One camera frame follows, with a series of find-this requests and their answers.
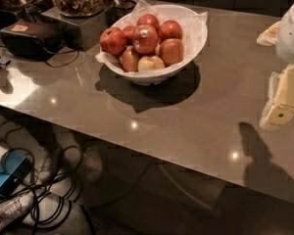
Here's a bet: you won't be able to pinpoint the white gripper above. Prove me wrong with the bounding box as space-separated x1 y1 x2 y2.
256 4 294 130

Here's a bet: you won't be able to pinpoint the red apple with sticker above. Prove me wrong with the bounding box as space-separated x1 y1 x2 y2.
132 24 159 54

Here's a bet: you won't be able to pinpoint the white bowl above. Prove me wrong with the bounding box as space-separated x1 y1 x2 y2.
100 4 209 86

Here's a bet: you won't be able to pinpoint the red apple right front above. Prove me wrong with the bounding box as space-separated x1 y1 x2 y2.
160 38 184 67

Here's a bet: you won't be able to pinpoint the red apple back right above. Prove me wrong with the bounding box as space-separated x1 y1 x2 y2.
158 20 183 42

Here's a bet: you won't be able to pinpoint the yellow-red apple front centre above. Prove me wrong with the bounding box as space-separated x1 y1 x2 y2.
138 56 166 71

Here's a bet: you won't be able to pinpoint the yellow-red apple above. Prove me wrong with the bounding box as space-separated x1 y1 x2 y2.
138 56 166 71
120 46 140 72

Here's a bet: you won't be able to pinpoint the red apple top back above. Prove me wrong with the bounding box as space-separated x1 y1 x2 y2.
136 14 160 30

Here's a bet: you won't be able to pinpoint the yellow-red apple front left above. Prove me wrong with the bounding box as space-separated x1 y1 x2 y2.
120 46 140 72

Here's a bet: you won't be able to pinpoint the small red apple behind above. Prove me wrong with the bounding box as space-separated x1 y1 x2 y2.
122 25 136 44

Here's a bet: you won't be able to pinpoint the red apple far left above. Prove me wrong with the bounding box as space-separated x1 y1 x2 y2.
100 27 126 56

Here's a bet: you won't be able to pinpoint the black cup with scoop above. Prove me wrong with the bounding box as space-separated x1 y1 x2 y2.
106 0 138 20

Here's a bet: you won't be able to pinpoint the dark grey stand box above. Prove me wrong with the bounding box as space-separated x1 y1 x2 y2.
41 7 116 51

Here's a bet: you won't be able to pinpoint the black device with label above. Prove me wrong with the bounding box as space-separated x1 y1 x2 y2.
0 20 63 61

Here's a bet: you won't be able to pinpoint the blue box on floor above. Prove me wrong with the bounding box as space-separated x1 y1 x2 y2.
0 151 26 200

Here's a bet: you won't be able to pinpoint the white sneaker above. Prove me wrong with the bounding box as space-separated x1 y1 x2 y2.
0 194 33 232

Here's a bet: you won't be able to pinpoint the black cable on table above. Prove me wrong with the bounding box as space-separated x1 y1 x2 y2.
43 47 80 69

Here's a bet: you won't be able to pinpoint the black cables on floor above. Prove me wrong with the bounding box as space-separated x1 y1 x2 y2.
0 120 96 235

